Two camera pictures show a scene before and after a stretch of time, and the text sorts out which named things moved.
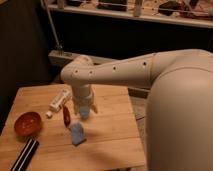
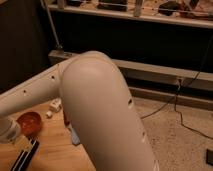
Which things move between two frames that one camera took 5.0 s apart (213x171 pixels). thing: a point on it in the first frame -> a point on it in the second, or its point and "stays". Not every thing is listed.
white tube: x=57 y=101 stays
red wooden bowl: x=28 y=124 stays
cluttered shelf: x=186 y=12 stays
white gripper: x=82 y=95 -> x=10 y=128
